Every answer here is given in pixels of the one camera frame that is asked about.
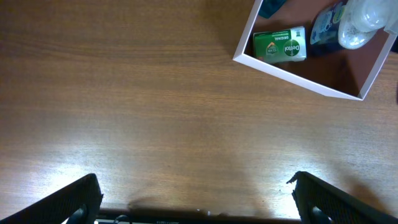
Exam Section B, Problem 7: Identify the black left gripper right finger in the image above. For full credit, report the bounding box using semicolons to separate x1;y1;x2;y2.
288;171;397;224

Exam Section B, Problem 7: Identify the green Listerine mouthwash bottle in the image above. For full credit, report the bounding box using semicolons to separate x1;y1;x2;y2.
258;0;287;19

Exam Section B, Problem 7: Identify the green soap bar box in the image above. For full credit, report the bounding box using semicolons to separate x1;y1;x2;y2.
252;26;307;64

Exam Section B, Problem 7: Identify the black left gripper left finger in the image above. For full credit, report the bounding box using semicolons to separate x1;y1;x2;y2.
1;174;103;223

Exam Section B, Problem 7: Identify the clear blue soap pump bottle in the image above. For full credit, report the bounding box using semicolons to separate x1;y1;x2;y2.
309;0;397;56

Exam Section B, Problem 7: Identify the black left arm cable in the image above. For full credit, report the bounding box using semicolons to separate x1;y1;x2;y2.
111;213;134;224

